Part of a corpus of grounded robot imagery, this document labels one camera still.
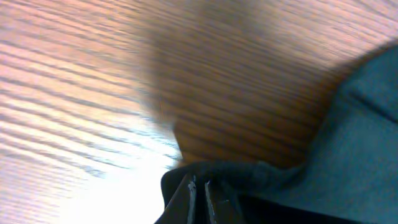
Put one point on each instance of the dark teal t-shirt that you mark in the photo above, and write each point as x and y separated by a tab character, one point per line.
350	175

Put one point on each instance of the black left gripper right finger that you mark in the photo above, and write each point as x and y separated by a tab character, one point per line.
219	209

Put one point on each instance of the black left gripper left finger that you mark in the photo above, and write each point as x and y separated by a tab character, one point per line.
180	201

